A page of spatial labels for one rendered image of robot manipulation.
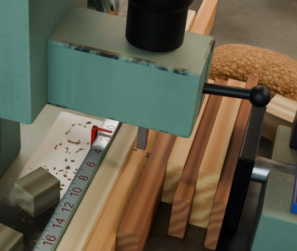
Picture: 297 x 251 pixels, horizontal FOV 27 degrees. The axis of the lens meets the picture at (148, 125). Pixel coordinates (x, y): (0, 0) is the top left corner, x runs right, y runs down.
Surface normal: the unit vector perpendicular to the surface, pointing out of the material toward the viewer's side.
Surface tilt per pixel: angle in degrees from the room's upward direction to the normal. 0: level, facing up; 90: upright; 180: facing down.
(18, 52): 90
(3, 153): 90
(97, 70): 90
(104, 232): 0
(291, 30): 0
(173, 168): 90
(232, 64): 39
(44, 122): 0
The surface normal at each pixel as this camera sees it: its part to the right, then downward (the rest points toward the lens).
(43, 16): 0.96, 0.24
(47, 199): 0.74, 0.47
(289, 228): -0.26, 0.57
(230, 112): 0.10, -0.79
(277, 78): 0.04, -0.24
